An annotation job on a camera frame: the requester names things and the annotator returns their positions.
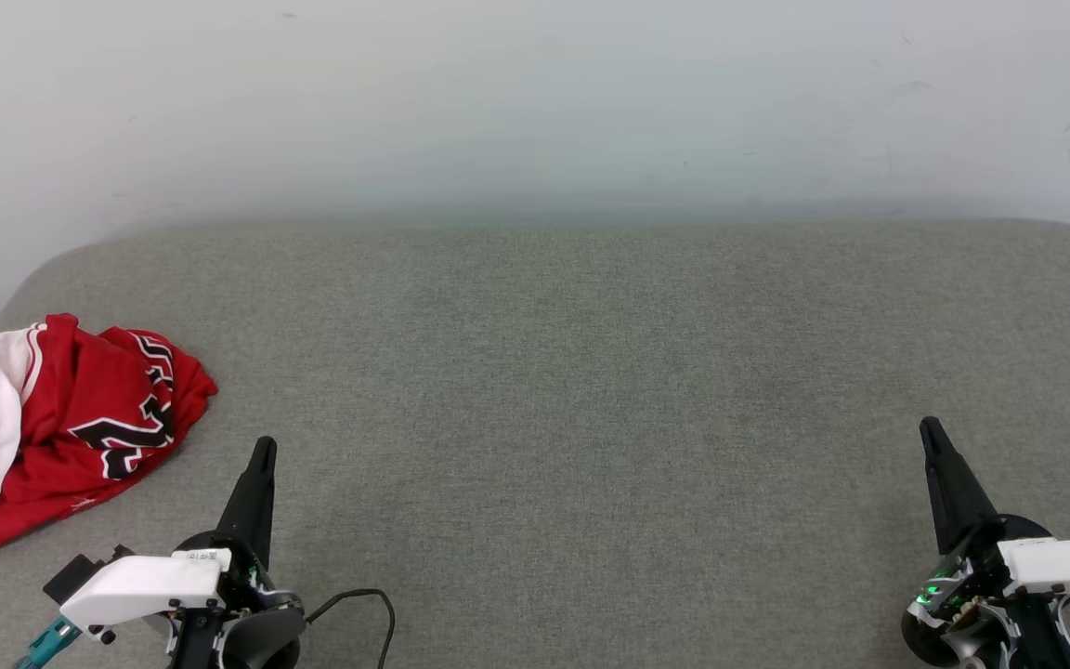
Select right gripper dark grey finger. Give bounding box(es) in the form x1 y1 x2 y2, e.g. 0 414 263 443
920 417 999 556

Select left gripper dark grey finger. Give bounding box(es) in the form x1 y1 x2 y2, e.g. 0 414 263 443
217 437 278 570

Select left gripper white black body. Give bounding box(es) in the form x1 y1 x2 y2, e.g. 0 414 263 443
59 530 307 669

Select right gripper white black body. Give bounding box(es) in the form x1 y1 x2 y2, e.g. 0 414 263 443
902 516 1070 669

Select red basketball jersey number 23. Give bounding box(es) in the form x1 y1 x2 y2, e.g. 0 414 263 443
0 313 219 555

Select teal cable connector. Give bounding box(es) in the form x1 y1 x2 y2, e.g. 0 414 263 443
13 617 83 669

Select thin black cable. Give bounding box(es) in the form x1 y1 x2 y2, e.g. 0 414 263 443
306 588 397 669

